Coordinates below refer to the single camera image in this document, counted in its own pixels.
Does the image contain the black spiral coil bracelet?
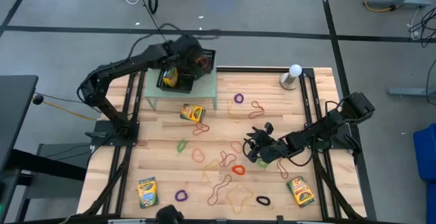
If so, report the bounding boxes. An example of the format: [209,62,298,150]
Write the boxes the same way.
[255,195,272,207]

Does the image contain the black desk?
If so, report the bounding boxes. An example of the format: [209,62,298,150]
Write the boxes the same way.
[0,74,40,170]

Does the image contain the blue plastic bin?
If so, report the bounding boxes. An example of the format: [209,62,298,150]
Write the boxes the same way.
[413,123,436,182]
[426,182,436,224]

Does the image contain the person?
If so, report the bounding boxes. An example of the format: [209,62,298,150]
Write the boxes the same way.
[155,204,185,224]

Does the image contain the long red rubber band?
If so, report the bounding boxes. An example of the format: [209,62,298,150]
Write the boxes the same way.
[206,174,233,207]

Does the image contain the thin yellow cable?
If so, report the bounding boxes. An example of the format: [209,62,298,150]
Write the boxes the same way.
[42,99,98,122]

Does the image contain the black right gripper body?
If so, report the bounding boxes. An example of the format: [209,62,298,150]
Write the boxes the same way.
[257,137,287,163]

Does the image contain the black hanging cable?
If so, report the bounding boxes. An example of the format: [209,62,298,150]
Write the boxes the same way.
[136,0,170,43]

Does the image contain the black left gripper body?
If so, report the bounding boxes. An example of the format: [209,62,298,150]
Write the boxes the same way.
[173,34,208,80]

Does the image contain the yellow rubber band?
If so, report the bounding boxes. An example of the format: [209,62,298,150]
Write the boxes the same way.
[199,158,221,187]
[225,182,255,215]
[226,99,241,123]

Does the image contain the black floor cables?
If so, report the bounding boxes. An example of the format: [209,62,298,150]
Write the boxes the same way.
[407,7,436,48]

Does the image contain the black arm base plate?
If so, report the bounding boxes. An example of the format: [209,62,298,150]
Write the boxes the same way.
[306,121,362,150]
[96,119,140,147]

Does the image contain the black plastic basket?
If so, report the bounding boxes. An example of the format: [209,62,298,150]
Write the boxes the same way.
[193,48,217,82]
[155,66,196,94]

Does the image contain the white globe bulb lamp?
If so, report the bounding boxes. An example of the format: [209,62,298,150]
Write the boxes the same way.
[279,64,303,91]

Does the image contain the orange rubber band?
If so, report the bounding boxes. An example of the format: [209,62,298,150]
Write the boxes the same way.
[191,148,206,163]
[230,140,245,154]

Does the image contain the blue-printed Crayola crayon box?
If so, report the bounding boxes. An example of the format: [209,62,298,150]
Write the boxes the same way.
[137,176,159,210]

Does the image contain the green metal shelf riser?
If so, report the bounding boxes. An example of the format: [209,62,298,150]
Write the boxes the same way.
[144,67,218,111]

